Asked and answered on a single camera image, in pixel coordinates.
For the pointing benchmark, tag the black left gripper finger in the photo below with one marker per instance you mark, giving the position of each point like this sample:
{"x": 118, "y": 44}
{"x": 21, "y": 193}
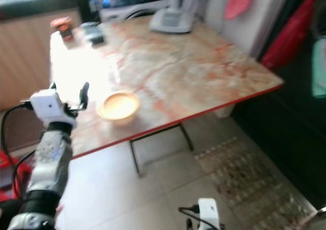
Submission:
{"x": 84, "y": 95}
{"x": 53, "y": 86}

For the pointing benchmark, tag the wooden cabinet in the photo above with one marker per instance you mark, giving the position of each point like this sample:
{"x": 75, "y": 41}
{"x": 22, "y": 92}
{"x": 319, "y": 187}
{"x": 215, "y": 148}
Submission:
{"x": 23, "y": 67}

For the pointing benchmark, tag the small red capped jar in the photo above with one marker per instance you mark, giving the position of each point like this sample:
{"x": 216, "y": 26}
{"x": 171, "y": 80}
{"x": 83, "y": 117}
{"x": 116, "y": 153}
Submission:
{"x": 63, "y": 27}

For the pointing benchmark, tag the small dark grey object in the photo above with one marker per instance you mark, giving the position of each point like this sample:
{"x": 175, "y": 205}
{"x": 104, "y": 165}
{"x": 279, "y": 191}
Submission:
{"x": 93, "y": 33}

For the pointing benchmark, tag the red plastic stool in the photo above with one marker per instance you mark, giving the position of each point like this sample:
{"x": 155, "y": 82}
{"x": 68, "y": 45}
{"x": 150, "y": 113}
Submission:
{"x": 10, "y": 176}

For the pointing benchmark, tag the white washing machine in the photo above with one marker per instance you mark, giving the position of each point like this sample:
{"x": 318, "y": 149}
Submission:
{"x": 132, "y": 5}

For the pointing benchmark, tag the marble top folding table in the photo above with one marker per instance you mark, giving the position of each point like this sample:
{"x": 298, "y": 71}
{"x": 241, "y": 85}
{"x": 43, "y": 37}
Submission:
{"x": 193, "y": 69}

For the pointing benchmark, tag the grey appliance base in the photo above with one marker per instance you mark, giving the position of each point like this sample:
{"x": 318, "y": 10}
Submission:
{"x": 170, "y": 21}

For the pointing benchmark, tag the red hanging cloth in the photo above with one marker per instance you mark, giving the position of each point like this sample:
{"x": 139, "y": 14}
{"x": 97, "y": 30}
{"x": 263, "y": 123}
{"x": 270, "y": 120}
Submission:
{"x": 240, "y": 0}

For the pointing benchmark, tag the patterned brown floor mat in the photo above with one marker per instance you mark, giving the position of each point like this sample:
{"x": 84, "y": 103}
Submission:
{"x": 249, "y": 181}

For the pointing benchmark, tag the red padded chair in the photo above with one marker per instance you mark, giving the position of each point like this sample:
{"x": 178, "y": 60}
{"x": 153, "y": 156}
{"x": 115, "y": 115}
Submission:
{"x": 288, "y": 34}

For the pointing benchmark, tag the teal hanging item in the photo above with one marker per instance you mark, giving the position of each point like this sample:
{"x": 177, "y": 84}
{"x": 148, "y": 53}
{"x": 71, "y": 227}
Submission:
{"x": 320, "y": 69}

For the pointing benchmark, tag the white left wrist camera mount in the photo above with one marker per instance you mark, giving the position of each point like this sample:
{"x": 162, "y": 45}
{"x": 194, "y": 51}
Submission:
{"x": 48, "y": 105}

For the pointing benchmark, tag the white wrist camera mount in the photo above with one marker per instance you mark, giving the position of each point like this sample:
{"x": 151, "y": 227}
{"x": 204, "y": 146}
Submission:
{"x": 209, "y": 212}
{"x": 48, "y": 105}

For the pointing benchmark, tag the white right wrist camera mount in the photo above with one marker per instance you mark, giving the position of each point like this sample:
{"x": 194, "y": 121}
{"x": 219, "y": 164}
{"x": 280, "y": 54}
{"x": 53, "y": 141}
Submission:
{"x": 209, "y": 212}

